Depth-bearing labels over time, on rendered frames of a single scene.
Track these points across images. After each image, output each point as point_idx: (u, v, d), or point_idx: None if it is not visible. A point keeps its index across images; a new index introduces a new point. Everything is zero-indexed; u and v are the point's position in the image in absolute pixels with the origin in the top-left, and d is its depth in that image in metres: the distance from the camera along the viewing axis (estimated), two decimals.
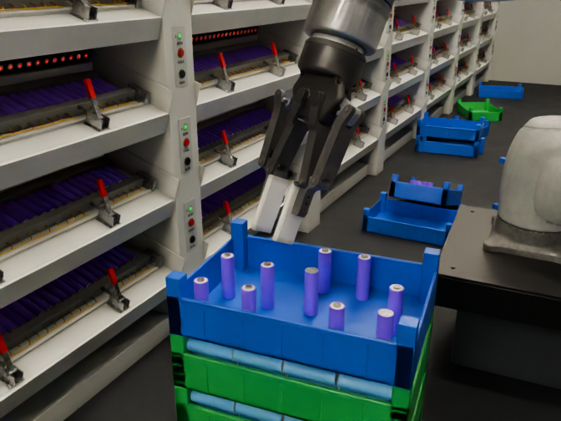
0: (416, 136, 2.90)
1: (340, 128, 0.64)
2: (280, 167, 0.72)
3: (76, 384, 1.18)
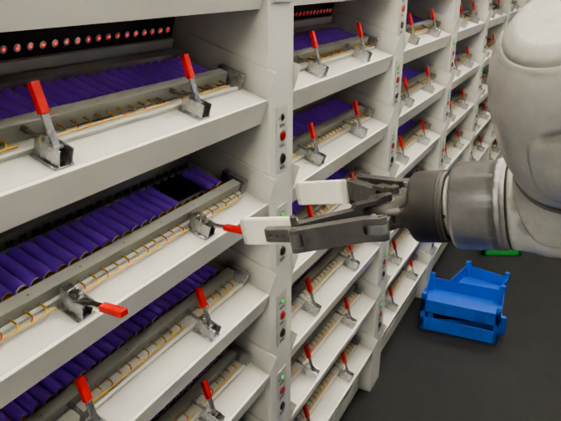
0: (421, 311, 2.33)
1: (358, 220, 0.57)
2: None
3: None
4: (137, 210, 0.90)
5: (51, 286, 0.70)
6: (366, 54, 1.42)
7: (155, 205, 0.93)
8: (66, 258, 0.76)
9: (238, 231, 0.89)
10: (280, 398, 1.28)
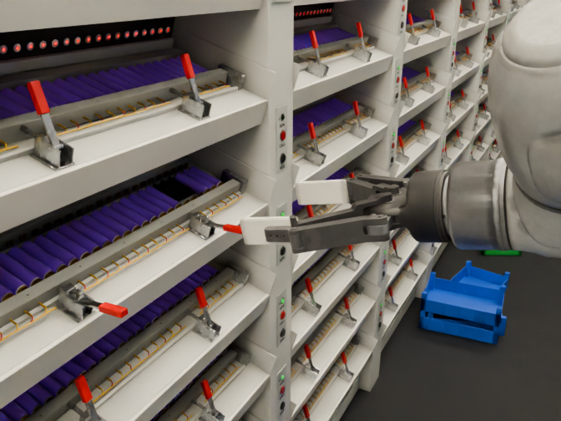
0: (421, 311, 2.33)
1: (358, 220, 0.57)
2: None
3: None
4: (137, 210, 0.90)
5: (51, 286, 0.70)
6: (366, 54, 1.42)
7: (155, 205, 0.93)
8: (66, 258, 0.76)
9: (238, 231, 0.89)
10: (280, 398, 1.28)
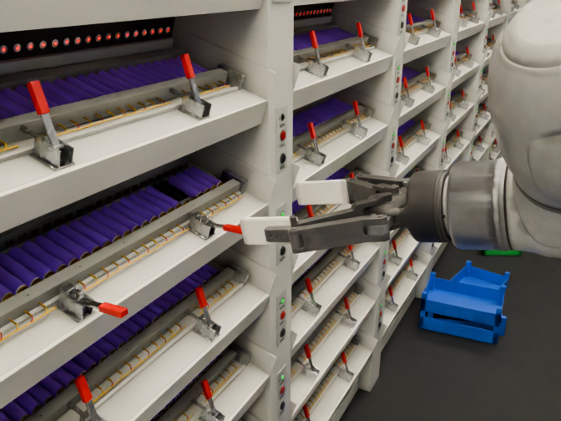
0: (421, 311, 2.33)
1: (358, 220, 0.57)
2: None
3: None
4: (137, 210, 0.90)
5: (51, 286, 0.70)
6: (366, 54, 1.42)
7: (155, 205, 0.93)
8: (66, 258, 0.76)
9: (238, 231, 0.89)
10: (280, 398, 1.28)
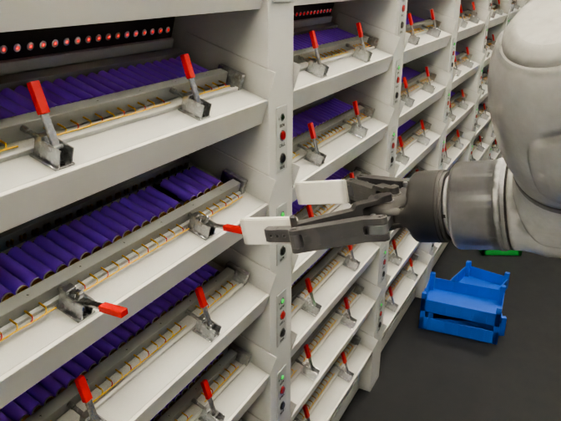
0: (421, 311, 2.33)
1: (358, 220, 0.57)
2: None
3: None
4: (137, 210, 0.90)
5: (51, 286, 0.70)
6: (366, 54, 1.42)
7: (155, 205, 0.93)
8: (66, 258, 0.76)
9: (238, 231, 0.89)
10: (280, 398, 1.28)
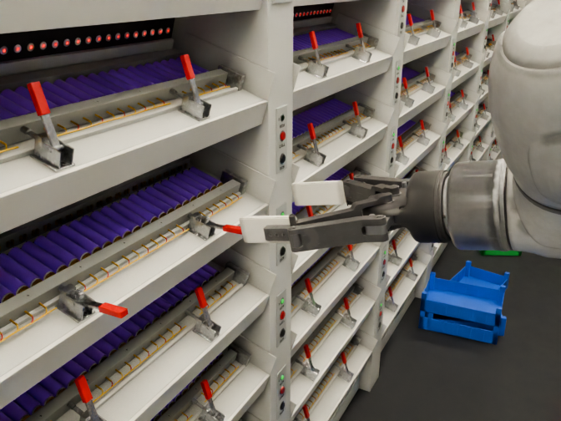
0: (421, 311, 2.33)
1: (357, 220, 0.57)
2: None
3: None
4: (137, 211, 0.91)
5: (51, 286, 0.70)
6: (366, 55, 1.42)
7: (155, 206, 0.93)
8: (66, 259, 0.76)
9: (238, 232, 0.89)
10: (280, 398, 1.28)
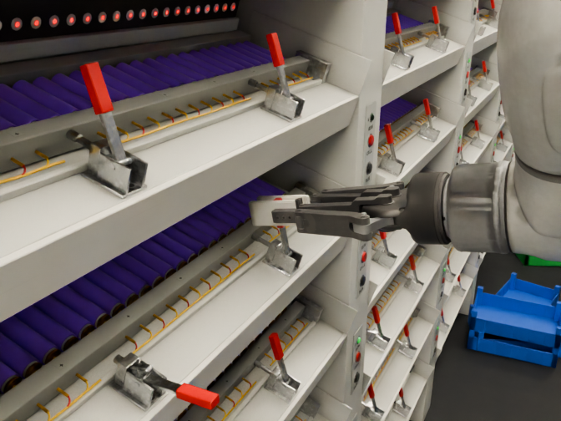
0: (470, 331, 2.12)
1: (345, 215, 0.60)
2: None
3: None
4: (190, 233, 0.70)
5: (92, 349, 0.50)
6: (442, 43, 1.21)
7: (213, 225, 0.72)
8: (107, 304, 0.56)
9: None
10: None
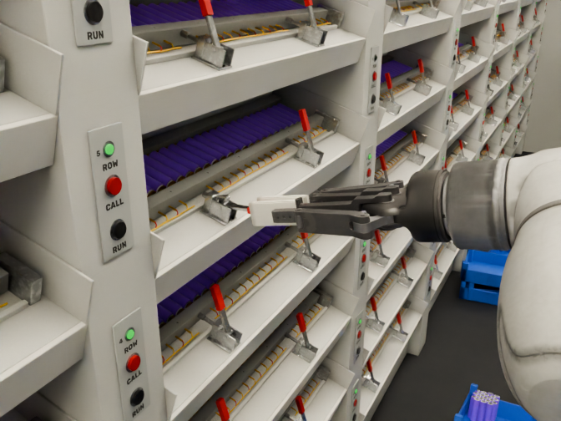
0: (462, 281, 2.36)
1: (345, 215, 0.60)
2: None
3: None
4: (241, 134, 0.94)
5: (188, 186, 0.74)
6: (433, 11, 1.45)
7: (256, 131, 0.96)
8: (191, 167, 0.80)
9: (301, 114, 0.93)
10: (356, 342, 1.31)
